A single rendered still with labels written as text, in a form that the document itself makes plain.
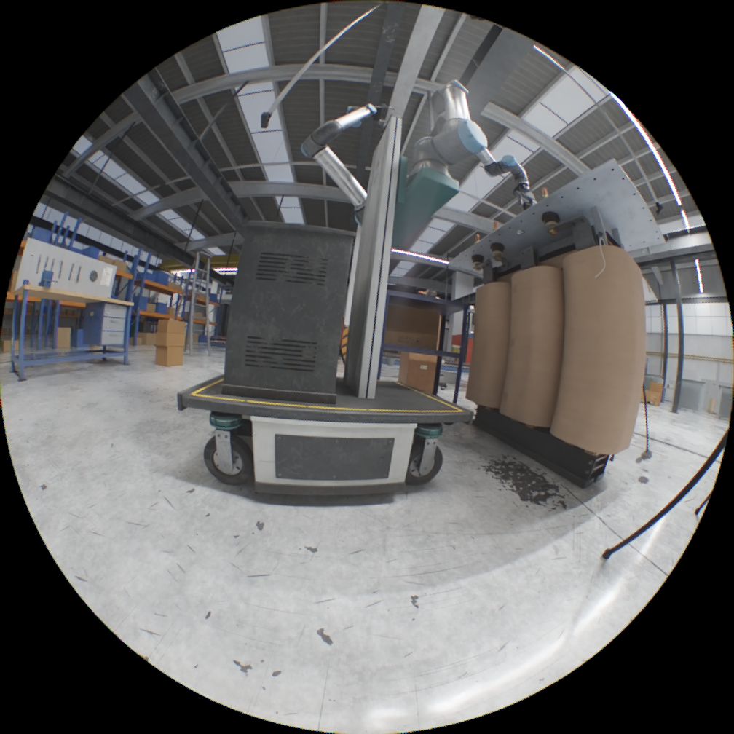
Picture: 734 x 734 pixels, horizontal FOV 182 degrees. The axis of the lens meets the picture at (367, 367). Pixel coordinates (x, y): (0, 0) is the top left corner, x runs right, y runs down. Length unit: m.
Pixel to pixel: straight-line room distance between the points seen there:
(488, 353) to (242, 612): 1.71
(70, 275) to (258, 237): 3.57
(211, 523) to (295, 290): 0.69
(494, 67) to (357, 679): 5.01
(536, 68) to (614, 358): 10.29
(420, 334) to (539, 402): 0.92
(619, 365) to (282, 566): 1.26
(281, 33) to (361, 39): 2.60
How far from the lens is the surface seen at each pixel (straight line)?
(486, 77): 4.63
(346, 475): 0.69
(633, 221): 1.62
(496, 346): 1.64
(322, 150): 1.53
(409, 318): 1.64
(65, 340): 7.30
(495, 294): 1.72
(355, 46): 10.02
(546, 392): 1.33
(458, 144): 1.03
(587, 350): 1.14
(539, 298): 1.39
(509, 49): 4.52
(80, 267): 4.14
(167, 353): 3.64
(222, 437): 0.75
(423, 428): 0.80
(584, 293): 1.20
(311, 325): 0.65
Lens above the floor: 0.49
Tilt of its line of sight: 4 degrees down
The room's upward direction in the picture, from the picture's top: 6 degrees clockwise
